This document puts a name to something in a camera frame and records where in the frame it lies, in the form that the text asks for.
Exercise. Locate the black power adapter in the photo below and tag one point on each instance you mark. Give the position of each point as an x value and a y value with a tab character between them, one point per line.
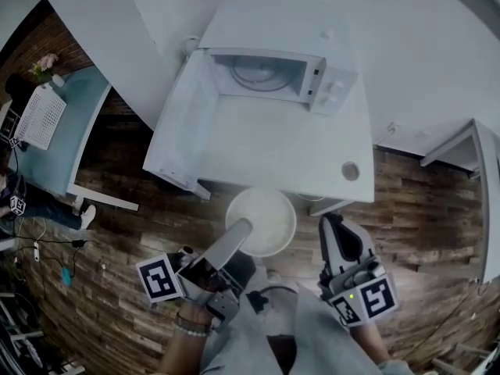
78	243

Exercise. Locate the person's grey clothing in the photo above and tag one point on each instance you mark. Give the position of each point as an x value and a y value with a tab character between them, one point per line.
324	338

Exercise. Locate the white desk with frame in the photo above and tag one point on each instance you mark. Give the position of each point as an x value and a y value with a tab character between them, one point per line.
490	193

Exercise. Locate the white microwave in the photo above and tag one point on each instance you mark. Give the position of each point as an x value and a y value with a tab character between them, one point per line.
250	131

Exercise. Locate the small white vase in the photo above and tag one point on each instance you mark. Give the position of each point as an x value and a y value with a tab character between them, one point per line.
58	80

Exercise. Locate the white power strip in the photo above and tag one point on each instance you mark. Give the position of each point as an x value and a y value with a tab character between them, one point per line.
36	250

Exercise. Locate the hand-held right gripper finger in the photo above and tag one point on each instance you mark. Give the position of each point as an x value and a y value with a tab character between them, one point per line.
332	244
357	244

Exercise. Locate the person's left forearm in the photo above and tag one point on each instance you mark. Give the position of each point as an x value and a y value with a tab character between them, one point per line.
183	350

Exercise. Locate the light blue desk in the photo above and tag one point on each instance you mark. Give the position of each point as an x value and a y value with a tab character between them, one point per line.
74	131

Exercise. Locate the white table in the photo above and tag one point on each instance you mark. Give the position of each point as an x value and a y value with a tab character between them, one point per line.
312	147

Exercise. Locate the pink flowers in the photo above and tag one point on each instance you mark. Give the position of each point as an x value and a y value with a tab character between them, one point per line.
43	65

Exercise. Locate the glass microwave turntable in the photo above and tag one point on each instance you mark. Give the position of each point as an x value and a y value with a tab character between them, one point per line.
259	74

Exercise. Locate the person's right forearm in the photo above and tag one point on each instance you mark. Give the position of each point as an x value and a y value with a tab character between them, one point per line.
371	342

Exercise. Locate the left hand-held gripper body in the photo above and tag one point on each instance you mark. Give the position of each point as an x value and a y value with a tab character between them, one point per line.
160	279

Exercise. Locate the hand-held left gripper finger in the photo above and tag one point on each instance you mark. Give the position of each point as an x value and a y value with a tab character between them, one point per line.
232	240

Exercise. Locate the small blue object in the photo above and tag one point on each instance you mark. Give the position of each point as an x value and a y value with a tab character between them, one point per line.
65	276

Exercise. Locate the white perforated board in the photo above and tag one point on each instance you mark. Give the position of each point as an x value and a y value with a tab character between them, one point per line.
41	117

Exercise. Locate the white metal rack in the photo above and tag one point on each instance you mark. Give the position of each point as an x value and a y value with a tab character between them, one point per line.
23	338

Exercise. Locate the white bowl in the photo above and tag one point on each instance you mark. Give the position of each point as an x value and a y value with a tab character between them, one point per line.
269	219

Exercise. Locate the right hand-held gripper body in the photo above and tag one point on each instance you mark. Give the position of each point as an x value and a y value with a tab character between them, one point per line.
375	297

